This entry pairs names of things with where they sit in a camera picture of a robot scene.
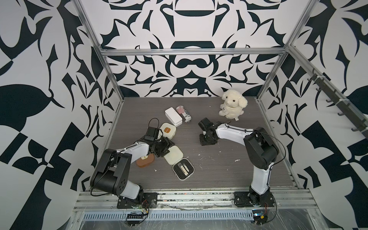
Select cream nail clipper case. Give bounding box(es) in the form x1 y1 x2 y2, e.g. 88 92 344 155
160 123 177 140

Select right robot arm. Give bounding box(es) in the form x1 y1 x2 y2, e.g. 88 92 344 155
198 118 280 207

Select flag pattern can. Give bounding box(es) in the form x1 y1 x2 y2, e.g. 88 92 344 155
175 105 192 123

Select brown nail clipper case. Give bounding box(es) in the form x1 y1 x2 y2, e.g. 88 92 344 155
136 154 155 168

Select aluminium front rail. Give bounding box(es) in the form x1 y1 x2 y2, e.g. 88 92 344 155
73 187 318 211

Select white plush dog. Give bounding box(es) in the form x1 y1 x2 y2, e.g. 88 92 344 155
218 89 248 121

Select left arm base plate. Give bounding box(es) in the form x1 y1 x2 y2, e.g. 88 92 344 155
117 192 158 209

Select left electronics board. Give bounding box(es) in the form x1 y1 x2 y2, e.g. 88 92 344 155
125 213 147 227

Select wall hook rack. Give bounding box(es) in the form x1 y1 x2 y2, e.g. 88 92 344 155
307 69 368 139

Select electronics board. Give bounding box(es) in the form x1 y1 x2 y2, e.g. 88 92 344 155
125 213 147 227
252 209 268 225

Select white rectangular box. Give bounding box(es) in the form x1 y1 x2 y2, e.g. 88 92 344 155
165 107 183 127

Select right electronics board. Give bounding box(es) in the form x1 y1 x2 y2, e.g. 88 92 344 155
252 209 268 225

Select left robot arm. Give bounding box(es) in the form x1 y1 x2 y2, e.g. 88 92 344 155
90 127 174 204

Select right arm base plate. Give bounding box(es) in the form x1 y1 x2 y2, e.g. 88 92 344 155
234 190 275 208

